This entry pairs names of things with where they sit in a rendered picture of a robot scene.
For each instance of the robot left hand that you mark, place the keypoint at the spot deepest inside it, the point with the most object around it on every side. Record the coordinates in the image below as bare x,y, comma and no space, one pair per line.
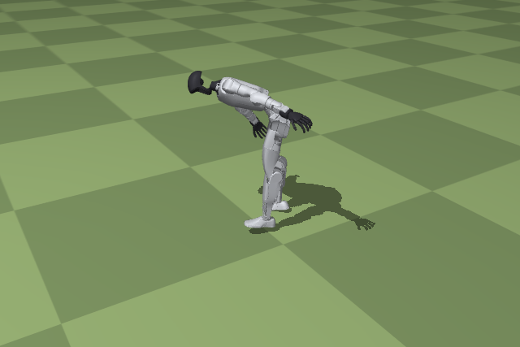
297,118

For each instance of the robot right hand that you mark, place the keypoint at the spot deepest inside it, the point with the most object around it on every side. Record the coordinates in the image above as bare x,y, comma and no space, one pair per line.
257,128

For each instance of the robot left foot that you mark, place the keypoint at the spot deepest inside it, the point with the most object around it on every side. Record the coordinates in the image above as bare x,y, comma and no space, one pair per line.
260,223

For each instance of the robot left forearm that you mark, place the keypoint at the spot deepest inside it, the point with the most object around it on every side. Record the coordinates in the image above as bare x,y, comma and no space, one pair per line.
267,102

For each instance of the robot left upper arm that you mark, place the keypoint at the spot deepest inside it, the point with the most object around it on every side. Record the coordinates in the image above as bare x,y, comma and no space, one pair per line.
233,87

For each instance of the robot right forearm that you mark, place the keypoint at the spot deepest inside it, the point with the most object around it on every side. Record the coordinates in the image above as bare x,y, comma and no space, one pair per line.
249,115

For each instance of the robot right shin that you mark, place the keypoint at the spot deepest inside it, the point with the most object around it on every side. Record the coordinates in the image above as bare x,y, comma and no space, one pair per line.
279,198

